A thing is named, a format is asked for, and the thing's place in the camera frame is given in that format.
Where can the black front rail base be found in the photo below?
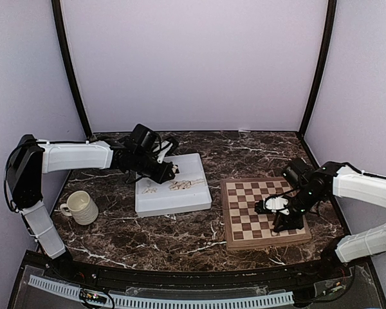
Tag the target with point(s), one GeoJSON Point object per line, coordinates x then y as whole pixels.
{"type": "Point", "coordinates": [352, 285]}

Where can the white chess pieces pile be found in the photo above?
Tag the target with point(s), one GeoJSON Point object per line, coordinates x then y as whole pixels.
{"type": "Point", "coordinates": [174, 185]}

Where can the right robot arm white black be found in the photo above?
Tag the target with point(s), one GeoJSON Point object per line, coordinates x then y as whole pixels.
{"type": "Point", "coordinates": [362, 197]}

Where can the cream ribbed ceramic mug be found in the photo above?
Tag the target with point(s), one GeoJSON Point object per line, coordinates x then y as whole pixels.
{"type": "Point", "coordinates": [81, 207]}

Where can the white plastic divided tray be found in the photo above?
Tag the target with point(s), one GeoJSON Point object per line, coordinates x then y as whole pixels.
{"type": "Point", "coordinates": [187, 192]}

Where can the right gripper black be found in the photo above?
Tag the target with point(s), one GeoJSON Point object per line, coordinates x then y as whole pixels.
{"type": "Point", "coordinates": [290, 223]}

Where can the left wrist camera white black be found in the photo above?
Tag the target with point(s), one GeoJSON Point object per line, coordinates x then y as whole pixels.
{"type": "Point", "coordinates": [166, 147]}

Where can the white slotted cable duct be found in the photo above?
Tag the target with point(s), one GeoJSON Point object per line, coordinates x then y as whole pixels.
{"type": "Point", "coordinates": [154, 298]}

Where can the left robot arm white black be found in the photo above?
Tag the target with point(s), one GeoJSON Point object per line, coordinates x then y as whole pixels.
{"type": "Point", "coordinates": [31, 161]}

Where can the black right frame post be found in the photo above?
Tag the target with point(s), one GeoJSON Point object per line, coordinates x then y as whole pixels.
{"type": "Point", "coordinates": [320, 67]}

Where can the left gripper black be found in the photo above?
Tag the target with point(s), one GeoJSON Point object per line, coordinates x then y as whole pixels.
{"type": "Point", "coordinates": [161, 176]}

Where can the black left frame post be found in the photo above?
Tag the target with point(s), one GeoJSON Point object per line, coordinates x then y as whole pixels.
{"type": "Point", "coordinates": [68, 66]}

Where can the black frame post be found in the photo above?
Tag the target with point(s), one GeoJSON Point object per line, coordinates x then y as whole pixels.
{"type": "Point", "coordinates": [68, 66]}
{"type": "Point", "coordinates": [320, 67]}

